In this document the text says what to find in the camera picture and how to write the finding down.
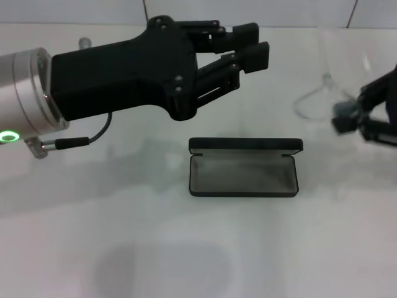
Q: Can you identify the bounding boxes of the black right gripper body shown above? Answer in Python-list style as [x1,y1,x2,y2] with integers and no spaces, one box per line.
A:
[385,91,397,124]

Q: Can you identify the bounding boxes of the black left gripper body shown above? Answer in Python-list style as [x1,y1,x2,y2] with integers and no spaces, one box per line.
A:
[49,17,200,122]

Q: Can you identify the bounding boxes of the clear white glasses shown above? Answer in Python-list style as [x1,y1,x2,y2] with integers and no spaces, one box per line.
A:
[293,26,373,121]

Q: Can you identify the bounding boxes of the black glasses case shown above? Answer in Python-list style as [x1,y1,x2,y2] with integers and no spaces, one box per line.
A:
[188,137,304,198]

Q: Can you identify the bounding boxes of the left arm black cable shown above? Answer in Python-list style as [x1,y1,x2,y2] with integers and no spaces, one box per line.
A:
[25,112,114,160]

